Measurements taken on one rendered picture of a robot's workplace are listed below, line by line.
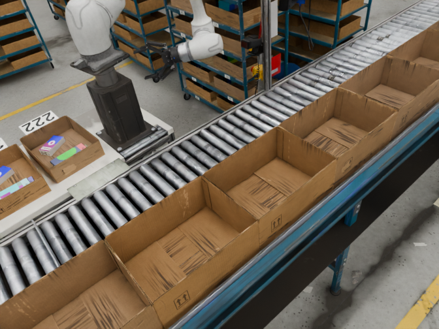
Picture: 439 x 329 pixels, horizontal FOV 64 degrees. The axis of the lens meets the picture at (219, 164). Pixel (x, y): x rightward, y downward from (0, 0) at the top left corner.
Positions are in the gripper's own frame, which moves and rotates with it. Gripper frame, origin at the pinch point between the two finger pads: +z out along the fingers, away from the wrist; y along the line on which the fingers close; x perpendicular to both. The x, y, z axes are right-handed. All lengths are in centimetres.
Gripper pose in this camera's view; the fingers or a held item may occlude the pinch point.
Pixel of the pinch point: (142, 64)
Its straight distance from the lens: 186.2
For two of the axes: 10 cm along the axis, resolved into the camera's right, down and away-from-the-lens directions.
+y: -2.8, -7.7, -5.7
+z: -9.6, 2.1, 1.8
